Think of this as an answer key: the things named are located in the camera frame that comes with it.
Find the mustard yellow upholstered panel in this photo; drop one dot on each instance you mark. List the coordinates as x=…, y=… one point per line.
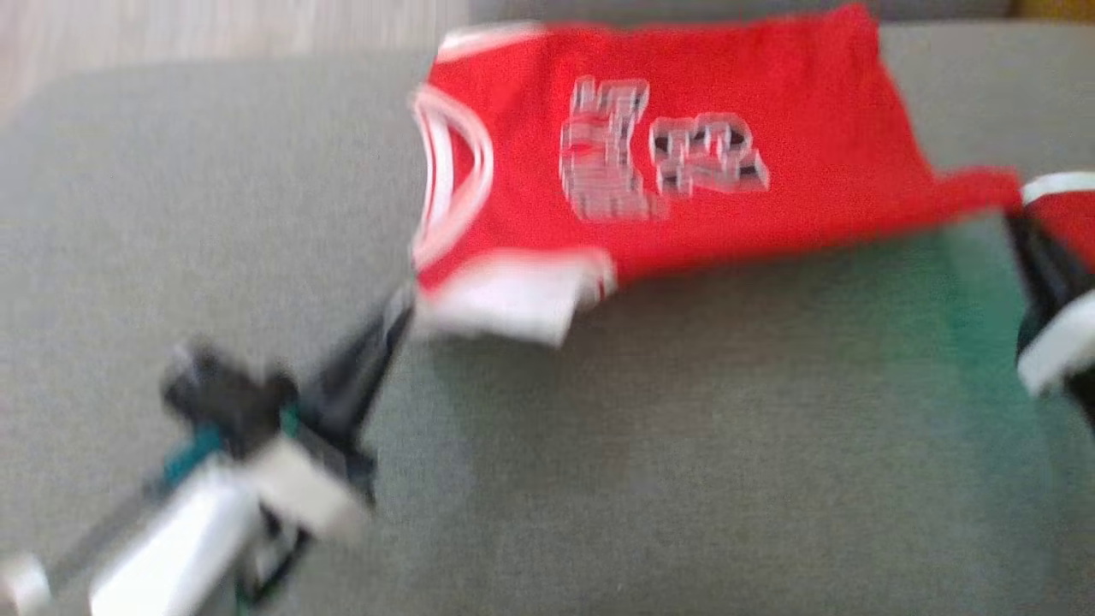
x=1056, y=8

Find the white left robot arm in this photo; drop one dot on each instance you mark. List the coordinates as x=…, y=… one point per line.
x=162, y=556

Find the red white basketball jersey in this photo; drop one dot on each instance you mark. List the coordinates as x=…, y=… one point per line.
x=813, y=145

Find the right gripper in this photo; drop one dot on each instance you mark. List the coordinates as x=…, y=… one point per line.
x=1065, y=351

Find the red basketball shorts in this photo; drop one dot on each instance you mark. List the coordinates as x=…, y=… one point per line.
x=1065, y=218

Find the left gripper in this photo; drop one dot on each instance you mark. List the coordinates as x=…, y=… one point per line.
x=265, y=428

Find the grey sofa back cushion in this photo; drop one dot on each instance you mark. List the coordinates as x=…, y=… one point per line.
x=513, y=8

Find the grey sofa seat cushion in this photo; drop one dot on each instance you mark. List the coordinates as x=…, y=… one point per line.
x=650, y=445

